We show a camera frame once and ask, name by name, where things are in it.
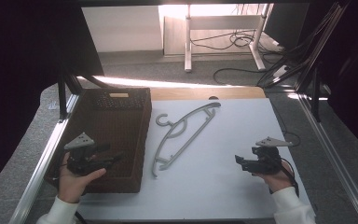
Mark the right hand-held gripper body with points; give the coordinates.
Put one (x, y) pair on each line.
(265, 160)

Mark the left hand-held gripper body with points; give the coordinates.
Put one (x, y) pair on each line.
(82, 160)

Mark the brown woven basket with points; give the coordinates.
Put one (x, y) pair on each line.
(118, 124)

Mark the grey plastic clothes hanger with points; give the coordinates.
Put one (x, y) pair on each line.
(185, 137)

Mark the person's right hand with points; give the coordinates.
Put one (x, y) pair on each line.
(279, 180)

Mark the person's left hand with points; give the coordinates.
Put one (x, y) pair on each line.
(73, 185)

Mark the white table sheet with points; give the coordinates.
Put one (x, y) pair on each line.
(223, 186)

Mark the slanted black metal bars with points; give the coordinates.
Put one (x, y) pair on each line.
(310, 46)

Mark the aluminium frame rail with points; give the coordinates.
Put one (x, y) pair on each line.
(43, 168)
(332, 149)

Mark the black metal stand post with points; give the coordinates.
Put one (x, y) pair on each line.
(62, 96)
(316, 93)

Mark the white metal desk frame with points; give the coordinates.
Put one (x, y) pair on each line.
(188, 40)

